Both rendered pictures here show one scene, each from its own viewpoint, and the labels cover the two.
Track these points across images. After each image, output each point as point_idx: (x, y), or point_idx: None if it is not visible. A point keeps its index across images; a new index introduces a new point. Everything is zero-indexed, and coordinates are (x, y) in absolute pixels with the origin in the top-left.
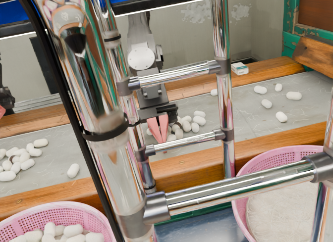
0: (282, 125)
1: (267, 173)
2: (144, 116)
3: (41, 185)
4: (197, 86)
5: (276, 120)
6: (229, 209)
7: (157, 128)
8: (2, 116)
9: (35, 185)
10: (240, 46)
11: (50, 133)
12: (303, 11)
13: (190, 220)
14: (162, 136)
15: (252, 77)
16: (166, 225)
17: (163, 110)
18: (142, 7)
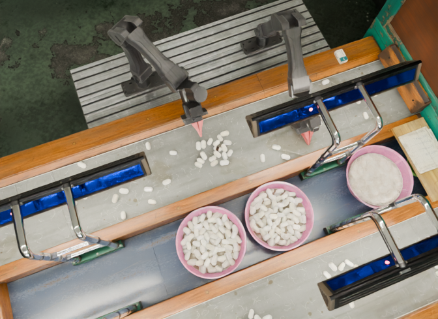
0: (365, 121)
1: (382, 210)
2: (303, 131)
3: (248, 167)
4: (312, 75)
5: (362, 116)
6: (335, 168)
7: (308, 136)
8: (145, 85)
9: (244, 167)
10: None
11: (221, 121)
12: (397, 21)
13: (319, 175)
14: (309, 139)
15: (348, 65)
16: (309, 179)
17: None
18: (332, 110)
